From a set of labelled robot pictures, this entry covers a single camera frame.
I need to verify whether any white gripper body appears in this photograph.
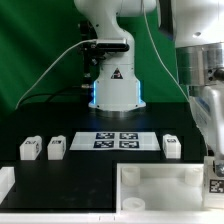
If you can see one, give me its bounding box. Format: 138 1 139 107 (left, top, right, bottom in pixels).
189 84 224 159

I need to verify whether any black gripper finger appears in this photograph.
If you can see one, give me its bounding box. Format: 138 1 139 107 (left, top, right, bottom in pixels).
214 160 224 177

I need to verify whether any white square tabletop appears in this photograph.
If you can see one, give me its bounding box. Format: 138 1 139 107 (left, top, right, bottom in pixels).
116 163 213 212

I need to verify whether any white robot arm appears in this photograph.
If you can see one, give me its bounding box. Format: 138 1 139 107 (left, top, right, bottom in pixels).
74 0 224 177

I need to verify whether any white sheet with fiducial tags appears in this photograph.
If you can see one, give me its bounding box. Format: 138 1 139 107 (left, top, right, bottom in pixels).
70 132 160 151

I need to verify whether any grey camera on mount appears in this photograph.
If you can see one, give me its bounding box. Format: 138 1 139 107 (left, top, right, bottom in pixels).
91 39 129 52

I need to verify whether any white camera cable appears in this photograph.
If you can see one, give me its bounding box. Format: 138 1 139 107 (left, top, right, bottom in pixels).
15 39 98 110

